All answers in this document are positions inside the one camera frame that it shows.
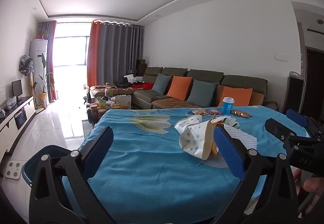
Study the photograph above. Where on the plastic wrapped item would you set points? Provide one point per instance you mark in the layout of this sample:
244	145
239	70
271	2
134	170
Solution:
11	103

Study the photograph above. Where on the narrow grey red curtain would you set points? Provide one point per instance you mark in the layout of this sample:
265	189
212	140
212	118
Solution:
52	62

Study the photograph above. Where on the gold snack packet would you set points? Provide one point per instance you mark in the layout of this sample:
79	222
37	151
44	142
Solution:
240	113

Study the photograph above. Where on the dark wooden door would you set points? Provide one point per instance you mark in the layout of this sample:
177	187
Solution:
315	82

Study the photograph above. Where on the tall plant in yellow pot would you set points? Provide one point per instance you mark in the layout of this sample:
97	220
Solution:
43	96

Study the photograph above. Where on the blue plastic bin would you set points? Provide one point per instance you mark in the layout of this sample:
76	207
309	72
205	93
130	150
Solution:
30	173

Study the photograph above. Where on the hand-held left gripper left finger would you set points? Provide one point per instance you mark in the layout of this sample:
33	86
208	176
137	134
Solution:
100	150

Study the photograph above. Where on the group of jars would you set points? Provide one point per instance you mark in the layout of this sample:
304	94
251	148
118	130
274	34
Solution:
101	110

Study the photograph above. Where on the white floral paper cup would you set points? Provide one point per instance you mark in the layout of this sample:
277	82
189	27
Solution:
192	138

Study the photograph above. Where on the white clothes pile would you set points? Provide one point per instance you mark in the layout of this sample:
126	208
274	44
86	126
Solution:
131	78

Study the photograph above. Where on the bright balcony window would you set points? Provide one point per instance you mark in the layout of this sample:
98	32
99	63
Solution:
70	49

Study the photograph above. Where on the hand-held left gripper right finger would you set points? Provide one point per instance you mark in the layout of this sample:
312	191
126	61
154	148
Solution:
227	150

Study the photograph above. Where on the stacked brown wooden boxes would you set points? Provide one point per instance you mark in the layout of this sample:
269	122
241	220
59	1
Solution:
141	65

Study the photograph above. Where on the blue cup with white lid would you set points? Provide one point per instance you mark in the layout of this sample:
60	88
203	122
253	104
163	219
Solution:
227	107

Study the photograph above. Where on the grey framed black panel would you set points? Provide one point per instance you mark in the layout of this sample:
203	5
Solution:
293	92

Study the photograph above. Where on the orange pillow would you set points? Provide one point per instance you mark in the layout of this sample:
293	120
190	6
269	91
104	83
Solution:
178	88
238	95

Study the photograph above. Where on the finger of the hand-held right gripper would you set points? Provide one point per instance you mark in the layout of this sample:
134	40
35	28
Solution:
278	129
297	116

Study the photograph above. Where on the covered standing fan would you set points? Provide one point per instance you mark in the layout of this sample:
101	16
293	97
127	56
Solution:
25	64

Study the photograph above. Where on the black monitor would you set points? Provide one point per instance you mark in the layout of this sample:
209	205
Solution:
16	88

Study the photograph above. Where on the gold foil wrapper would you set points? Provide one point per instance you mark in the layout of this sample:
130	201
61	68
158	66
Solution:
217	120

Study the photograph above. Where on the white bathroom scale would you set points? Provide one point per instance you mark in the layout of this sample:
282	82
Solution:
14	169

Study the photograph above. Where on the small potted plant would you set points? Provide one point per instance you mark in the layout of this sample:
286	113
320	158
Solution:
42	34

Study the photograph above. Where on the grey blue pillow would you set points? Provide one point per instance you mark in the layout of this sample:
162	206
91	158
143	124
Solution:
162	83
201	93

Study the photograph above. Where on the clear cookie packet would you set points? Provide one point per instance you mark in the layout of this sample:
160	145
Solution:
200	111

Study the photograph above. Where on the blue floral blanket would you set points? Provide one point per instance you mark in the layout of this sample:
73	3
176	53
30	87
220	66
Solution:
151	163

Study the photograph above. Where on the white wall plate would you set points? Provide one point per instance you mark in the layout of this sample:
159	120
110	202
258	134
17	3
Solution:
281	57

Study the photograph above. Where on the wide grey orange curtain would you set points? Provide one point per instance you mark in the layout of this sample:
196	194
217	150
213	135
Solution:
114	54

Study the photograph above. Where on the person's right hand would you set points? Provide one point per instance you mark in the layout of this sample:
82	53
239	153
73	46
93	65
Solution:
315	186

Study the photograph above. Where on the green brown sofa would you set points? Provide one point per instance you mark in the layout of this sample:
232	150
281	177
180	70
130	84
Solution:
202	74

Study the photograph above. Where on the beige printed bag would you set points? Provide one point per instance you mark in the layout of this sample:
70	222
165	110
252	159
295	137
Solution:
123	102

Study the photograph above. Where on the white tissue paper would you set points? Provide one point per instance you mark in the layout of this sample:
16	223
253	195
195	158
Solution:
243	136

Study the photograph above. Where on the brown leather ottoman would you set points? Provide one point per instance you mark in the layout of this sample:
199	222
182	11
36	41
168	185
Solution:
101	91

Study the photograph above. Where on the green snack wrapper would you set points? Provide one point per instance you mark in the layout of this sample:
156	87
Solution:
231	122

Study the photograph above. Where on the white black TV cabinet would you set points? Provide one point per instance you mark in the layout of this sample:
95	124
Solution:
10	122

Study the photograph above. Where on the red cloth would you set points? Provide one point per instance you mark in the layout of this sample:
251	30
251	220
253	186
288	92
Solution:
145	86

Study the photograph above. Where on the pink packet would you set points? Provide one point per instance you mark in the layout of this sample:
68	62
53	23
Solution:
214	112

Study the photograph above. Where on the white floor air conditioner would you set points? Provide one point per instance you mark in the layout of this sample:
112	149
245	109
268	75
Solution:
38	62

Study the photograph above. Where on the black clothes pile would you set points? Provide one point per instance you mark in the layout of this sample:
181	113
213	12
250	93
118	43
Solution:
122	84

